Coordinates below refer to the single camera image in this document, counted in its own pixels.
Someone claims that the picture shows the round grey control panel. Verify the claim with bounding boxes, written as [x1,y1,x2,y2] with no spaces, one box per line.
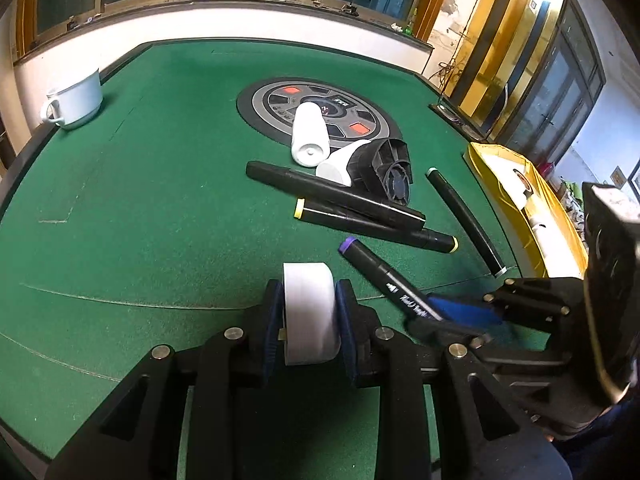
[236,77,402,151]

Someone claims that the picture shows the black marker purple cap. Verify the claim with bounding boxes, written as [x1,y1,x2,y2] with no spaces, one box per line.
[338,236,447,322]

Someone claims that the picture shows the black electrical tape roll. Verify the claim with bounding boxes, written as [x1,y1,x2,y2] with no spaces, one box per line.
[513,169,534,197]

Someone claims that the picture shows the thick black marker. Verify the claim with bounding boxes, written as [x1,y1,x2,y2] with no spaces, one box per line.
[245,160,425,231]

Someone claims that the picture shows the black glasses tray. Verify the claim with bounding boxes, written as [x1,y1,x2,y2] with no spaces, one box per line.
[430,103,486,143]

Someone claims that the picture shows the slim white bottle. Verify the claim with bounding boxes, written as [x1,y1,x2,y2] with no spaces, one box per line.
[291,102,330,168]

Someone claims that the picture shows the white tape roll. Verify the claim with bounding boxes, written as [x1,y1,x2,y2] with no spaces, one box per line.
[283,262,341,365]

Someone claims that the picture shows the black marker yellow caps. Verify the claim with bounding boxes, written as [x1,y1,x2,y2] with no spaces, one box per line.
[425,167,506,278]

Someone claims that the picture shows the yellow cardboard box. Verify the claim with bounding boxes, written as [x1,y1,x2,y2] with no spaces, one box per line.
[463,142,588,278]

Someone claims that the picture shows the white enamel mug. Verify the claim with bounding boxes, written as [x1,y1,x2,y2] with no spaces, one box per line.
[40,70,103,130]

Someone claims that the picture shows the short black marker yellow cap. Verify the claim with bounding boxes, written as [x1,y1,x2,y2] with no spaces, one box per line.
[293,198,459,254]

